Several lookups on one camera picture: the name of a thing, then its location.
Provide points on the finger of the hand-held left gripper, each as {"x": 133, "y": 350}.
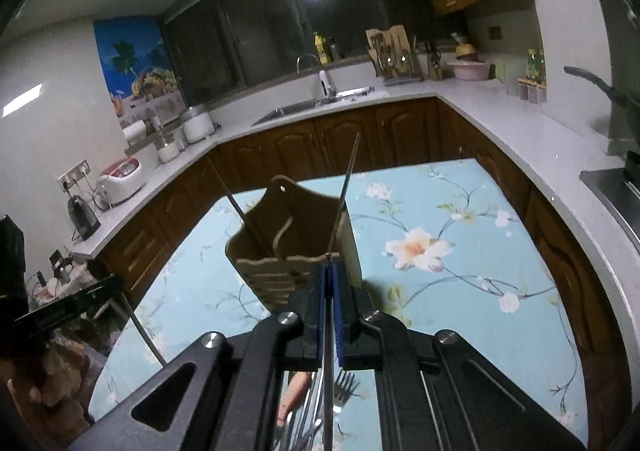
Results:
{"x": 85, "y": 298}

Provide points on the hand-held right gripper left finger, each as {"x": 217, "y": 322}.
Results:
{"x": 323, "y": 311}

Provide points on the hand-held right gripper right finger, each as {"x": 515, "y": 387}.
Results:
{"x": 338, "y": 311}

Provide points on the wooden utensil holder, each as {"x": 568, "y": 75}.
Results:
{"x": 300, "y": 216}

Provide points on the person's left hand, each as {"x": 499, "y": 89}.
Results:
{"x": 50, "y": 391}

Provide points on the small black device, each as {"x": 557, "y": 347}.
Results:
{"x": 62, "y": 266}

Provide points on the steel electric kettle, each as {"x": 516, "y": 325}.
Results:
{"x": 84, "y": 218}

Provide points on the pink and white rice cooker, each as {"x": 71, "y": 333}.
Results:
{"x": 120, "y": 181}

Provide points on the floral blue tablecloth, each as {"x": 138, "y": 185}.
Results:
{"x": 450, "y": 241}

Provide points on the small white jar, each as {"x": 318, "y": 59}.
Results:
{"x": 169, "y": 148}

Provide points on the paper towel roll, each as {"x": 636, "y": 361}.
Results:
{"x": 134, "y": 133}

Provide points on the brown wooden base cabinets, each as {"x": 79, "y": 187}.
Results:
{"x": 400, "y": 131}

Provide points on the steel kitchen sink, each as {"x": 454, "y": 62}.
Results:
{"x": 290, "y": 113}

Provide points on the curved steel faucet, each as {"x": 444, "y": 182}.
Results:
{"x": 307, "y": 56}

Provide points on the yellow oil bottle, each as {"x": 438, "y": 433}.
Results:
{"x": 322, "y": 51}

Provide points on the wooden kitchen utensil rack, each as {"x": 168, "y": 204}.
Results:
{"x": 392, "y": 56}

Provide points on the wooden knife block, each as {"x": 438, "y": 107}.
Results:
{"x": 434, "y": 68}

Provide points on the dark bottle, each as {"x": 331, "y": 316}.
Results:
{"x": 334, "y": 50}

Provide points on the pink basin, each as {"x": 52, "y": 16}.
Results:
{"x": 469, "y": 71}

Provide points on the translucent white pitcher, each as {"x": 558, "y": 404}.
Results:
{"x": 507, "y": 78}

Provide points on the yellow container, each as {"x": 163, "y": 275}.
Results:
{"x": 465, "y": 51}

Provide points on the wooden spice rack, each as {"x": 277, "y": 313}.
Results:
{"x": 531, "y": 91}

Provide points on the steel stove top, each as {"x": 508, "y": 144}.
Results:
{"x": 615, "y": 196}

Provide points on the dark sliding window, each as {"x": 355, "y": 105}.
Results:
{"x": 260, "y": 16}

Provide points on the green bottle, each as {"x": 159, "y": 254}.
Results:
{"x": 535, "y": 65}

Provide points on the wall power socket strip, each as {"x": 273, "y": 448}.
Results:
{"x": 74, "y": 176}

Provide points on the tropical fruit wall poster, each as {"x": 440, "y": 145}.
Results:
{"x": 135, "y": 61}

